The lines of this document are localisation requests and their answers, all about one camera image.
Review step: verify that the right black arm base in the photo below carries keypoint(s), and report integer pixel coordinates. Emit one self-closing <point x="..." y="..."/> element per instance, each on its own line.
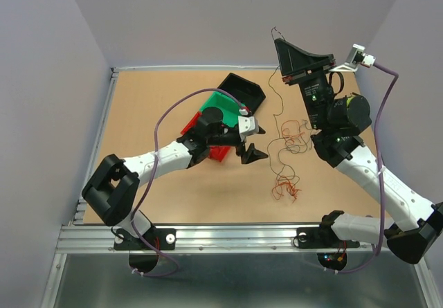
<point x="335" y="257"/>

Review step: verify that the aluminium table edge frame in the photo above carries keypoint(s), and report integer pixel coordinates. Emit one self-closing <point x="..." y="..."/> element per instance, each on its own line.
<point x="292" y="184"/>

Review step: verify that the black storage bin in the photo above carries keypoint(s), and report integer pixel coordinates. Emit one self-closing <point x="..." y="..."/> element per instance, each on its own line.
<point x="247" y="92"/>

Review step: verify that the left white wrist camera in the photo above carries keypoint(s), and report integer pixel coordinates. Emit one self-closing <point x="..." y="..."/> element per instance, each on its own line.
<point x="247" y="124"/>

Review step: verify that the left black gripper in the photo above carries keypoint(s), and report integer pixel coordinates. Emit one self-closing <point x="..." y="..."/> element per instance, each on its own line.
<point x="252" y="154"/>

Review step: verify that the green storage bin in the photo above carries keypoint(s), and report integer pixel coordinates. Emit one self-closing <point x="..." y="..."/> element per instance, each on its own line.
<point x="230" y="109"/>

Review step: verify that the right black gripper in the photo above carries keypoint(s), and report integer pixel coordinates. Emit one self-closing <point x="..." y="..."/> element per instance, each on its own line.
<point x="295" y="62"/>

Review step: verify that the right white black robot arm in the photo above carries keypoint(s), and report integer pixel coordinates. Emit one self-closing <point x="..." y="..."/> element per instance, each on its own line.
<point x="408" y="223"/>

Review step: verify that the red storage bin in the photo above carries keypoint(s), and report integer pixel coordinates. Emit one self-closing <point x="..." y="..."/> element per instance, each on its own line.
<point x="217" y="153"/>

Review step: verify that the aluminium front rail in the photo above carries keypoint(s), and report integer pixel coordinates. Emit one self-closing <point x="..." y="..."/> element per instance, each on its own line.
<point x="192" y="239"/>

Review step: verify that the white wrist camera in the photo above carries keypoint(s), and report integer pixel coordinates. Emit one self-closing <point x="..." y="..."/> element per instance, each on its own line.
<point x="357" y="57"/>
<point x="247" y="124"/>

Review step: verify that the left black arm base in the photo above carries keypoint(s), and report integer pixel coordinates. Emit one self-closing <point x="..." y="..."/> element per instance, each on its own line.
<point x="147" y="256"/>

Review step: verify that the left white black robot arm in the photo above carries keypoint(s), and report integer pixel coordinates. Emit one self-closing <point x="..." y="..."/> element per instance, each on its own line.
<point x="112" y="188"/>

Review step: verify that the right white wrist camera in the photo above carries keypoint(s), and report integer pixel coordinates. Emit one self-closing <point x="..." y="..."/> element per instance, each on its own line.
<point x="357" y="57"/>

